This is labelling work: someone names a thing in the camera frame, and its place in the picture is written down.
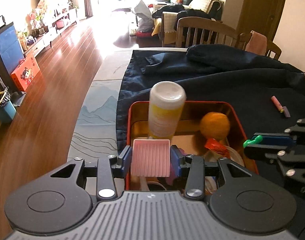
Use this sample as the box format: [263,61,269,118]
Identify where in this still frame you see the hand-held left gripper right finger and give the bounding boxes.
[170,145,256,200]

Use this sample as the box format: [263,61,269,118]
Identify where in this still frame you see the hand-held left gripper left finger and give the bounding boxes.
[50,146,133,202]

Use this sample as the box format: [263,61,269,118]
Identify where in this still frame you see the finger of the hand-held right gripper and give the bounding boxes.
[244,144,305,180]
[251,117,305,145]

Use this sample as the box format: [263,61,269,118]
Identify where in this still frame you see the purple dinosaur toy car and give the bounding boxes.
[165,147,190,185]

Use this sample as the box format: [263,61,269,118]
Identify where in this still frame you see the green plastic clip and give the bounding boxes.
[243,135,263,147]

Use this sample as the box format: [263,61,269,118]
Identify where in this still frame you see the pink ridged soap dish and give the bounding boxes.
[131,139,171,178]

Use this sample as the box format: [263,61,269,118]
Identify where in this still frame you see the red plastic wrapper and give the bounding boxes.
[204,138,228,154]

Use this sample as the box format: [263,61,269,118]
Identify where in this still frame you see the orange metal tin tray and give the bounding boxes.
[124,101,259,192]

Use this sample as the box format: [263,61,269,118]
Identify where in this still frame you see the orange fruit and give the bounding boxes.
[200,112,230,140]

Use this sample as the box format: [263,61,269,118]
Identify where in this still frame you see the clear tape roll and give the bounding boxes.
[205,145,245,195]

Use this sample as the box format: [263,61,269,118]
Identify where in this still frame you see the pink chalk stick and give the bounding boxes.
[271,96,284,112]

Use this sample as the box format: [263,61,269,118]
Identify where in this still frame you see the white yellow plastic bottle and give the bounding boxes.
[148,81,186,140]

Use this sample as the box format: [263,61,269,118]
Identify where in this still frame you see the light blue printed table mat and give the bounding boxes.
[67,47,133,160]

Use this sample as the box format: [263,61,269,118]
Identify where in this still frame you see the dark blue cloth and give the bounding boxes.
[116,44,305,200]

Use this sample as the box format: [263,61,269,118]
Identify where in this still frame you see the wooden chair with towel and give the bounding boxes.
[239,31,282,60]

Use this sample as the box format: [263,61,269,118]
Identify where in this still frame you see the pink towel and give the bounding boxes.
[245,31,267,55]

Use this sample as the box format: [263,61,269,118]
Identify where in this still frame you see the wooden slat-back chair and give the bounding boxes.
[175,17,239,48]

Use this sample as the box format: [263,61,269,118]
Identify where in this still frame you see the blue trash bin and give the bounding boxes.
[0,91,17,123]

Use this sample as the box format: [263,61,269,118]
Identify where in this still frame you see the orange printed gift box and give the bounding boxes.
[11,56,40,92]

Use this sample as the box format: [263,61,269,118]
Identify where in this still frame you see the yellow cloth covered chair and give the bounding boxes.
[152,12,185,47]

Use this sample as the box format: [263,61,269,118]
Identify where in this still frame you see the wooden door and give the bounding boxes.
[236,0,289,42]

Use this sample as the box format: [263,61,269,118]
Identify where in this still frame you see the white low media cabinet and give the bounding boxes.
[25,5,79,55]

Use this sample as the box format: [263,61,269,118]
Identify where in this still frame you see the white plastic bag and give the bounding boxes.
[131,0,153,32]

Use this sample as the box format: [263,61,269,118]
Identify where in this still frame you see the dark clothes pile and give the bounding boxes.
[152,4,213,20]

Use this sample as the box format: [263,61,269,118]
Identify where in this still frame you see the dark flat screen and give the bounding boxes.
[0,22,24,80]

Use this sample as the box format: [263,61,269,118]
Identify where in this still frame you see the pink flower arrangement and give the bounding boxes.
[26,9,46,37]

